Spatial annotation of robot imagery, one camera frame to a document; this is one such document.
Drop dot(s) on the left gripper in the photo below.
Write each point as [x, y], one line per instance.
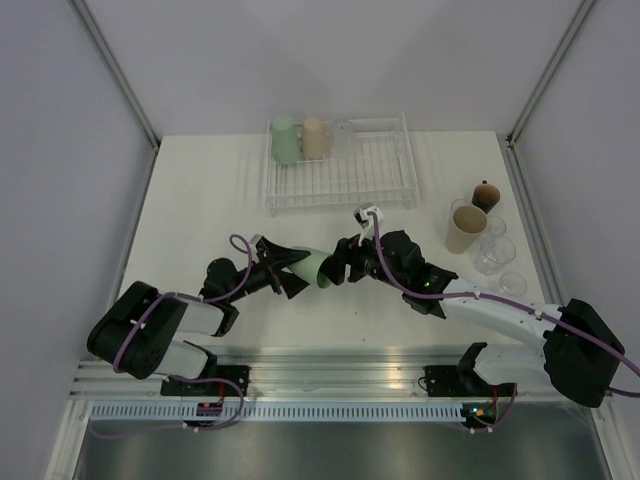
[278, 257]

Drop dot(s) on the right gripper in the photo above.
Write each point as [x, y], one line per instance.
[347, 251]

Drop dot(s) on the beige plastic cup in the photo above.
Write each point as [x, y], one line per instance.
[467, 223]

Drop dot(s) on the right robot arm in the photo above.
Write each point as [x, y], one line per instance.
[569, 348]

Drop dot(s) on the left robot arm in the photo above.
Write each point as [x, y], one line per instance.
[137, 335]

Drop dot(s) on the peach cup in rack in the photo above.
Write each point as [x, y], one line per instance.
[315, 143]

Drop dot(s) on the clear glass in rack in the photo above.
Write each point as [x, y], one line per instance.
[343, 138]

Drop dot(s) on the tall green cup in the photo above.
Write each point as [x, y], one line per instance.
[285, 144]

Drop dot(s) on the clear glass near brown cup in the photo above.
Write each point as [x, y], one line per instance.
[456, 204]

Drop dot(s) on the large clear glass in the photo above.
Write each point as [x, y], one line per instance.
[494, 254]

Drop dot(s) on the dark brown cup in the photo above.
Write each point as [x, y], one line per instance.
[485, 196]

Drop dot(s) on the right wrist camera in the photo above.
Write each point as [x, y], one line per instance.
[367, 216]

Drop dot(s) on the white wire dish rack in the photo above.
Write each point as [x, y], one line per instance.
[382, 171]

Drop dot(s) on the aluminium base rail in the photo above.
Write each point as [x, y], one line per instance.
[290, 374]

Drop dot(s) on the white slotted cable duct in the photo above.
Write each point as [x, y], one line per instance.
[439, 412]

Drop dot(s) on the left frame post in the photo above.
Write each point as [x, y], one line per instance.
[104, 51]

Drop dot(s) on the frame post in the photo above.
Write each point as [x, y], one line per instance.
[104, 51]
[568, 38]

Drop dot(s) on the right frame post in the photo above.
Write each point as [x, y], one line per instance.
[568, 38]

